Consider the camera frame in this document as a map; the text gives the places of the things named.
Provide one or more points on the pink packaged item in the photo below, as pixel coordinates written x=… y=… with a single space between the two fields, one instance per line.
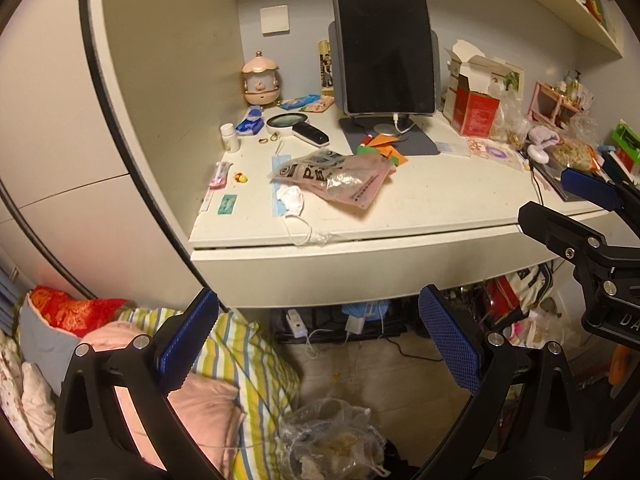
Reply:
x=220 y=175

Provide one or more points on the white wall shelf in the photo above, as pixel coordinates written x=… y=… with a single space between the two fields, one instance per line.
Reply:
x=565 y=5

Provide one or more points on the gold hair clip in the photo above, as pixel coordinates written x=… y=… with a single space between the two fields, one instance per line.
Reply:
x=274 y=137

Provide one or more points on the red patterned pillow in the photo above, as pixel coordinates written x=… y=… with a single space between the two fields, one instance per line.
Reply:
x=75 y=310

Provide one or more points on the translucent plastic bag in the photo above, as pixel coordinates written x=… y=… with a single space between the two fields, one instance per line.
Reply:
x=325 y=420

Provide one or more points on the green sachet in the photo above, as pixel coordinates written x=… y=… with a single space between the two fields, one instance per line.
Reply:
x=226 y=206

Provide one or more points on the photo strip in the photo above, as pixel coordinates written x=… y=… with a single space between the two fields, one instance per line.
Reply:
x=326 y=67

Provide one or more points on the white charger with blue light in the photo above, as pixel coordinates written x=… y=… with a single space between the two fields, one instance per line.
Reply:
x=296 y=322

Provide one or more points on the white round mirror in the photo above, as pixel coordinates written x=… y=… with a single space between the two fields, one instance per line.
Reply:
x=287 y=121

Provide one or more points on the blue plastic item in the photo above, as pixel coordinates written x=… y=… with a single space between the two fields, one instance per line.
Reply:
x=367 y=307

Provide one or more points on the pink garment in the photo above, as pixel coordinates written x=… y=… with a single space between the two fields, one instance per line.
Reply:
x=210 y=405

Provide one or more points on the white oval device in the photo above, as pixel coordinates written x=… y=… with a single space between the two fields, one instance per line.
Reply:
x=537 y=155

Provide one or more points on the black garment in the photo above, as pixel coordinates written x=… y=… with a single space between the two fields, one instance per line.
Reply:
x=395 y=462

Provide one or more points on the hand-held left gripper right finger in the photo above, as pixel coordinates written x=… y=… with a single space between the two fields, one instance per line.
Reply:
x=450 y=345

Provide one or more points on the clear plastic wrapper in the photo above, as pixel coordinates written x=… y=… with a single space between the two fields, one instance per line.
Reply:
x=325 y=237

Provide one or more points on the clear snack bag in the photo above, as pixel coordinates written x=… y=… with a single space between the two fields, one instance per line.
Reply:
x=510 y=125

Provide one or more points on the colourful paper scraps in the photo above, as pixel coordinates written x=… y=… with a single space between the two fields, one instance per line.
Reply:
x=380 y=149

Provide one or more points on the crumpled white tissue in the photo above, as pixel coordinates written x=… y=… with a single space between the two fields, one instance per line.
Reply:
x=291 y=197

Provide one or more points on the blue-grey pillow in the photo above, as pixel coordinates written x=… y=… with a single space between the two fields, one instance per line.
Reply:
x=45 y=350

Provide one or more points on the pink snack bag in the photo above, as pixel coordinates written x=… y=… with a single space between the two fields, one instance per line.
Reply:
x=350 y=185

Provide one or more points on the bag of nuts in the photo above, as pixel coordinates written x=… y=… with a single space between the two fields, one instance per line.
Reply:
x=572 y=152

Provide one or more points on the black tablet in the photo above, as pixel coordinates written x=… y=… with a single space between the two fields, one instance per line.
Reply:
x=385 y=45

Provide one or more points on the white pill bottle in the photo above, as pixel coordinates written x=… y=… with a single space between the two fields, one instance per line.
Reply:
x=230 y=137

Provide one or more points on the grey tablet stand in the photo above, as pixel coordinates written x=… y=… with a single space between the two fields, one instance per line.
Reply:
x=422 y=142

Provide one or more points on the clear flat packet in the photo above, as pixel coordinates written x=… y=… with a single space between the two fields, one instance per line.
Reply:
x=452 y=148

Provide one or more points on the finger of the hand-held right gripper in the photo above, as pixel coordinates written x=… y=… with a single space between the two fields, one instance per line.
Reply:
x=587 y=185
x=555 y=232

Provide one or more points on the green box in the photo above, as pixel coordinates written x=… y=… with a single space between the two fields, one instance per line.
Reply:
x=625 y=135

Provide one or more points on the pump bottle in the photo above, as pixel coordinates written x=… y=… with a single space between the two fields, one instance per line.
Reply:
x=576 y=87

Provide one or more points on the white desk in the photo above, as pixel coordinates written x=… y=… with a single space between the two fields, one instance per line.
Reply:
x=425 y=210

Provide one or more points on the lilac fuzzy item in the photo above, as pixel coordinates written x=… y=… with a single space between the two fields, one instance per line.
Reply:
x=544 y=135

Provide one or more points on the white wall socket plate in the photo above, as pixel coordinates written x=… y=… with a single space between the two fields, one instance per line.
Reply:
x=275 y=20

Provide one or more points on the open white carton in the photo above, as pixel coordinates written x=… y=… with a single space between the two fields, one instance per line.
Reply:
x=472 y=62

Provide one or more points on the yellow candy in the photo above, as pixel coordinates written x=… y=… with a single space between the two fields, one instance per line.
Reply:
x=241 y=177

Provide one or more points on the pink patterned pouch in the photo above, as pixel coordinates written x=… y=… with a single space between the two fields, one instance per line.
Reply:
x=319 y=105

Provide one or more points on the pink carousel ornament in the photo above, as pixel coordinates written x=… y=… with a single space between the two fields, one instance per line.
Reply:
x=261 y=82

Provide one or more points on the white patterned tote bag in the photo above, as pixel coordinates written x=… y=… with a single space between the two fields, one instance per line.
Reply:
x=530 y=282

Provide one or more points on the black and white device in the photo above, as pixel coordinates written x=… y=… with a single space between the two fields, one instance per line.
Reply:
x=310 y=135

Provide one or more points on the blue snack wrapper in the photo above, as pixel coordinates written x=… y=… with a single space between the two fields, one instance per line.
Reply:
x=299 y=102

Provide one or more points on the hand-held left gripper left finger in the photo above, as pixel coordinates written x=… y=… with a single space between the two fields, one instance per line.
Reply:
x=187 y=340

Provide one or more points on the black power strip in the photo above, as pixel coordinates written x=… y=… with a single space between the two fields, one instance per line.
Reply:
x=330 y=327

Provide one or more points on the floral blanket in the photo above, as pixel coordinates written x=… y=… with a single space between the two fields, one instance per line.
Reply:
x=27 y=400

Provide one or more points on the striped bedsheet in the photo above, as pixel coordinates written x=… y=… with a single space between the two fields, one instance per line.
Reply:
x=260 y=360

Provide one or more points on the pink patterned packet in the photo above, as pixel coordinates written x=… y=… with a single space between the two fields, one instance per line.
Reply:
x=495 y=151

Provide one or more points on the blue wipe packet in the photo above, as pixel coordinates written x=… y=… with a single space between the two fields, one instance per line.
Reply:
x=250 y=122

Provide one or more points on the pink desktop organizer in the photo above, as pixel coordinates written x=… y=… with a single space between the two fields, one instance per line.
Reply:
x=540 y=105

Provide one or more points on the blue face mask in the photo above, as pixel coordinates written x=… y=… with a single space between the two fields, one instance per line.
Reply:
x=276 y=210

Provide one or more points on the red bag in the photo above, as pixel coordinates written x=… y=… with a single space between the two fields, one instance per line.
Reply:
x=500 y=297

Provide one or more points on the white wardrobe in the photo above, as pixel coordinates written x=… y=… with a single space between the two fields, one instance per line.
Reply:
x=165 y=60

